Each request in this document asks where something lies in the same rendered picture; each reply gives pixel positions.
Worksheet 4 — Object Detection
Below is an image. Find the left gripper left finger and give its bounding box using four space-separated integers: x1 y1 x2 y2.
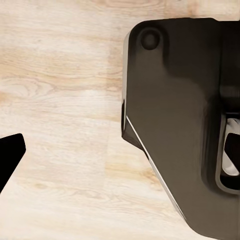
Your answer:
0 133 26 193

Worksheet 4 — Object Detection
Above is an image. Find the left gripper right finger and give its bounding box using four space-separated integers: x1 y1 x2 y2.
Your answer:
224 133 240 173

